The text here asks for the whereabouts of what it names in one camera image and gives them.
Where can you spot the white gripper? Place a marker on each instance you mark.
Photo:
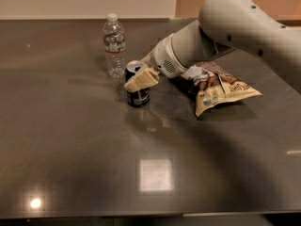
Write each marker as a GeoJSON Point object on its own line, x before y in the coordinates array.
{"type": "Point", "coordinates": [165, 59]}

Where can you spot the blue pepsi can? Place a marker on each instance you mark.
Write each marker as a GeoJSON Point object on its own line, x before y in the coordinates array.
{"type": "Point", "coordinates": [139, 98]}

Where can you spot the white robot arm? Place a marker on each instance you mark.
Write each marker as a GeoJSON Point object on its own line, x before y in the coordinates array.
{"type": "Point", "coordinates": [223, 25]}

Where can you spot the clear plastic water bottle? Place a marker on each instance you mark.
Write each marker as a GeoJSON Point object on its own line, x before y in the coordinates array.
{"type": "Point", "coordinates": [114, 46]}

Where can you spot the brown and cream chip bag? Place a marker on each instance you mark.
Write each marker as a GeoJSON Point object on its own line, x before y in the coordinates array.
{"type": "Point", "coordinates": [208, 84]}

